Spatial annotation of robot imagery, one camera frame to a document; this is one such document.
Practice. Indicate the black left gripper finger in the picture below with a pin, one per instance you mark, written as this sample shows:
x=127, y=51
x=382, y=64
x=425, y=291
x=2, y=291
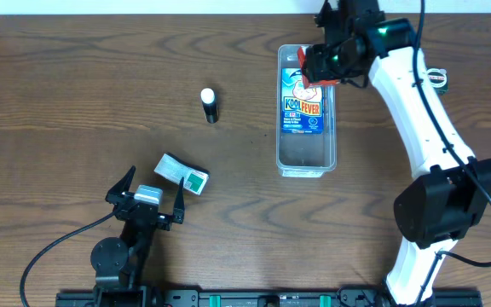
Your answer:
x=118, y=193
x=179, y=207

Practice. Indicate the white green medicine box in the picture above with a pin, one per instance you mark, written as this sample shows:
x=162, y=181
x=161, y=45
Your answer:
x=174, y=170

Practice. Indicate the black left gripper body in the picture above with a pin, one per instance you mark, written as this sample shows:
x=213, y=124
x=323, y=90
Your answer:
x=162, y=222

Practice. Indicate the black mounting rail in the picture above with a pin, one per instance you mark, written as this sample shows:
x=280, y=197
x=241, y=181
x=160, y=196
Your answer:
x=189, y=298

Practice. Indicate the red white small box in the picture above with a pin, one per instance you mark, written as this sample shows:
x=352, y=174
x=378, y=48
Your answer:
x=308, y=82

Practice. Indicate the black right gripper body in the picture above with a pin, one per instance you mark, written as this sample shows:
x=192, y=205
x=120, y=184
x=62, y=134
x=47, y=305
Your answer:
x=337, y=60

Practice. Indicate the blue Kool Fever box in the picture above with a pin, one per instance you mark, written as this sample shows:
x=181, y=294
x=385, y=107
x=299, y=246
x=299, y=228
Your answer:
x=301, y=110

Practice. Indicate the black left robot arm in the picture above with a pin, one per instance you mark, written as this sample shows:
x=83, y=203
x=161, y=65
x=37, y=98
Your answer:
x=119, y=261

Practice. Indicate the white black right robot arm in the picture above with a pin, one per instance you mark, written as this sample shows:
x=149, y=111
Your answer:
x=451, y=188

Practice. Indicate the dark green round tin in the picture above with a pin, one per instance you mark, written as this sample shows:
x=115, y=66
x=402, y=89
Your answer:
x=438, y=79

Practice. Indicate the clear plastic container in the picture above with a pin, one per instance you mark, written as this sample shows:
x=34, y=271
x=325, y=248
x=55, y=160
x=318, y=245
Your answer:
x=305, y=155

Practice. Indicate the dark bottle white cap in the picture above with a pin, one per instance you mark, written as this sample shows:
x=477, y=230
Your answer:
x=209, y=103

